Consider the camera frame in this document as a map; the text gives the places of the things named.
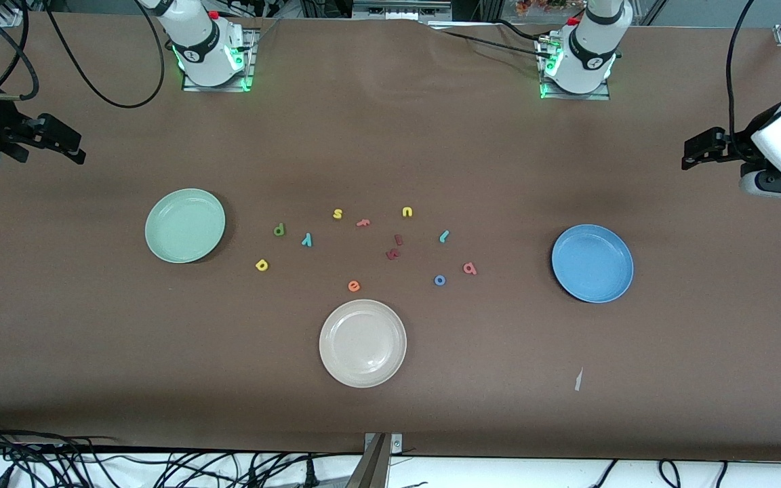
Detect pale green plate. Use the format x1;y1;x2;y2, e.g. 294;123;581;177
144;188;226;264

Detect blue plate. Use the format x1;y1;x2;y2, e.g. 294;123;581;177
551;224;635;304

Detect orange artificial flowers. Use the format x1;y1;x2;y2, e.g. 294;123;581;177
516;0;567;18

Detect brown paper table cover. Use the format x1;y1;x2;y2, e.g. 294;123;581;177
0;10;781;463

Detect grey metal box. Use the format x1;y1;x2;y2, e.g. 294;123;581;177
353;0;452;21

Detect beige plate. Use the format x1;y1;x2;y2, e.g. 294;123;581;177
319;299;407;388

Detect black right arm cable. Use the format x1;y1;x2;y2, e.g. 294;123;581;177
0;0;166;109

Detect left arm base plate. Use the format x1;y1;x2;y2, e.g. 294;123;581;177
538;37;612;102

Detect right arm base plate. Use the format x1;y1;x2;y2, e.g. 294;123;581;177
182;27;256;93

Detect thin black cable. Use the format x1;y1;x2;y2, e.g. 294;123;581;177
235;19;281;54

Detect tangled black cables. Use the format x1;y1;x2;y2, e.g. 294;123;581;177
0;417;364;488

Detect aluminium post with bracket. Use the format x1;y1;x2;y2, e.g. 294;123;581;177
346;432;403;488

